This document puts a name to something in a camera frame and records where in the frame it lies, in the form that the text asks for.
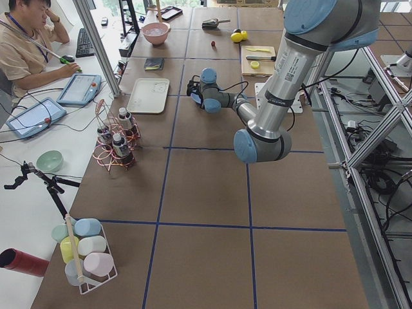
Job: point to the light blue plate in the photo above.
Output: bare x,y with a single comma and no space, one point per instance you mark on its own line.
196,98

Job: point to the pastel blue cup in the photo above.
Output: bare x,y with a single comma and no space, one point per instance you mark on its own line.
87,227

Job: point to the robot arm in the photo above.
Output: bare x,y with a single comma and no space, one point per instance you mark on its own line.
311,28

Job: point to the pastel yellow cup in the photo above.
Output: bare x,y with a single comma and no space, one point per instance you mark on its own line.
66,250

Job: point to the dark tea bottle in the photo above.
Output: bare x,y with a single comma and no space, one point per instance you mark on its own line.
126,121
122,150
105,137

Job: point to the copper wire bottle rack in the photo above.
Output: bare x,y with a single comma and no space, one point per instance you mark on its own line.
108,158

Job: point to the black keyboard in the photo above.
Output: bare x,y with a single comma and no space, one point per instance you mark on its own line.
84,44

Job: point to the steel handled knife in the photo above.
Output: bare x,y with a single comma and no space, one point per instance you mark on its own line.
258,58

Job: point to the red cylinder tube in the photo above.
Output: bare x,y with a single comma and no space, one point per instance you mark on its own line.
18,261

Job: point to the pink bowl with ice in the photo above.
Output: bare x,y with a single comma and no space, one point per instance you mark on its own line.
156,33

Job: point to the yellow plastic knife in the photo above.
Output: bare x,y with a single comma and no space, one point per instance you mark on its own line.
259,50

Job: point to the pastel pink cup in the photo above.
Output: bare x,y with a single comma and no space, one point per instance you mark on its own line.
98,263

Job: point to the seated person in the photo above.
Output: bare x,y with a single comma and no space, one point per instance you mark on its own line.
23,61

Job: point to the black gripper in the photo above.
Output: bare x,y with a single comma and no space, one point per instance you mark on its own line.
194,95

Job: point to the yellow lemon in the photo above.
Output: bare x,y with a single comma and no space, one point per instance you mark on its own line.
236,37
244,35

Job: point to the mint green bowl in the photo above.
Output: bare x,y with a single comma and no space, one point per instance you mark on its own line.
50,161

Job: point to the white cup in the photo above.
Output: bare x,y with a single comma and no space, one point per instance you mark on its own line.
91,244

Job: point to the blue teach pendant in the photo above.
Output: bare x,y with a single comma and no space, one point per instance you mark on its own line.
36,118
80,89

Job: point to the grey folded cloth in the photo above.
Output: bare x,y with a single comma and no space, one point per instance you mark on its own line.
153,64

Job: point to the lemon half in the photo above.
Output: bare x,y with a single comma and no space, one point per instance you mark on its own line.
254,65

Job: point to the aluminium frame post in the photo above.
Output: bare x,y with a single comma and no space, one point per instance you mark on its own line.
102,57

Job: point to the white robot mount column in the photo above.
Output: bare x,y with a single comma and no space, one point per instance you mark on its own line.
260,89

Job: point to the cream bear tray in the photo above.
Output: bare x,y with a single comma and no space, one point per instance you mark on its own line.
148,96

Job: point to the white wire cup rack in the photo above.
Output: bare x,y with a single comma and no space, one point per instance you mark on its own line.
75,273

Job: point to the wooden cutting board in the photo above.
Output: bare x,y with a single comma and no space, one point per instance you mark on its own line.
266,68

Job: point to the steel scoop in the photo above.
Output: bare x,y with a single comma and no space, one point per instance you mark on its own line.
211,24

